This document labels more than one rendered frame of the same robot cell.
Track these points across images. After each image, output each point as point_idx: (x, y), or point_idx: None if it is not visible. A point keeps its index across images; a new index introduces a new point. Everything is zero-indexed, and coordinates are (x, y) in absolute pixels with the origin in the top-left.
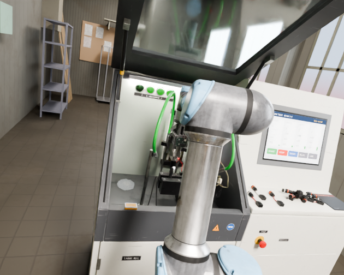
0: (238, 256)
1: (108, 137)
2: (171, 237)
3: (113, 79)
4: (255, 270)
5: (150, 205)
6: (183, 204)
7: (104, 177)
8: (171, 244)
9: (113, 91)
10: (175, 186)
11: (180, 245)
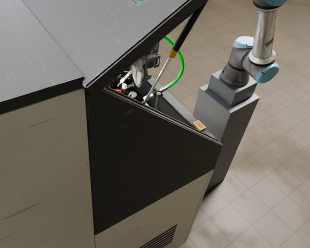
0: (246, 41)
1: (185, 126)
2: (269, 57)
3: (118, 100)
4: (247, 37)
5: (183, 115)
6: (274, 38)
7: (208, 137)
8: (273, 56)
9: (139, 105)
10: None
11: (273, 52)
